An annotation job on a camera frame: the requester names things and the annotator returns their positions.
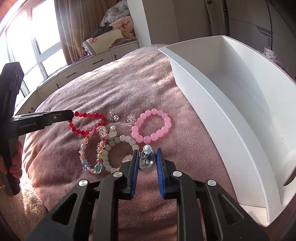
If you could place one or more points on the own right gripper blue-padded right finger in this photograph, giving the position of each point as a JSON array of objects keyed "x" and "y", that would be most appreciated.
[{"x": 205, "y": 210}]

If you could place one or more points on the window with white frame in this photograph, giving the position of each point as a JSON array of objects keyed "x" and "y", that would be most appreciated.
[{"x": 30, "y": 36}]

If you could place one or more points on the silver swan charm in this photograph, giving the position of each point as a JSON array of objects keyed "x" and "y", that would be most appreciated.
[{"x": 110, "y": 134}]

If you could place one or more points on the clear crystal spiky brooch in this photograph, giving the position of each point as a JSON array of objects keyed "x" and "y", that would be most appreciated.
[{"x": 131, "y": 119}]

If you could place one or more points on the person's left hand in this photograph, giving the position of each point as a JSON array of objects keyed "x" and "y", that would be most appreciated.
[{"x": 16, "y": 166}]

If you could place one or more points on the white window seat drawer cabinet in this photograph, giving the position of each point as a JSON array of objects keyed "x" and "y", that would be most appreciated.
[{"x": 71, "y": 72}]

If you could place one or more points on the pink fleece bed blanket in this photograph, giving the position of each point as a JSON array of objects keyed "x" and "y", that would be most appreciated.
[{"x": 140, "y": 80}]

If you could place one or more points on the leaning narrow mirror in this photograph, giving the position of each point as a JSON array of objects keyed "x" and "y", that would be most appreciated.
[{"x": 216, "y": 16}]

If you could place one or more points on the white plastic storage bin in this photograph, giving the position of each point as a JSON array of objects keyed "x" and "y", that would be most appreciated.
[{"x": 247, "y": 105}]

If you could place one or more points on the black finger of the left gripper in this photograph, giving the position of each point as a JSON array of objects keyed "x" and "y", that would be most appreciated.
[{"x": 60, "y": 116}]

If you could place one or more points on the silver pendant charm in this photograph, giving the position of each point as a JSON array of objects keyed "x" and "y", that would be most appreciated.
[{"x": 147, "y": 158}]

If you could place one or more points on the pile of folded blankets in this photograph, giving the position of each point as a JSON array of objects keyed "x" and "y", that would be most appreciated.
[{"x": 116, "y": 28}]

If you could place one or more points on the grey wardrobe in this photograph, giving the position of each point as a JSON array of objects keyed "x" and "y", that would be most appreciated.
[{"x": 260, "y": 25}]

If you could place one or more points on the brown window curtain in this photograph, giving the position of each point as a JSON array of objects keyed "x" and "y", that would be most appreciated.
[{"x": 77, "y": 20}]

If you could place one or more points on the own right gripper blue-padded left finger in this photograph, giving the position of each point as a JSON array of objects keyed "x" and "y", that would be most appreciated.
[{"x": 90, "y": 210}]

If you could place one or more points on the pink cartoon cloth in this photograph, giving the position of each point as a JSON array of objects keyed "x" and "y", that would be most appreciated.
[{"x": 271, "y": 56}]

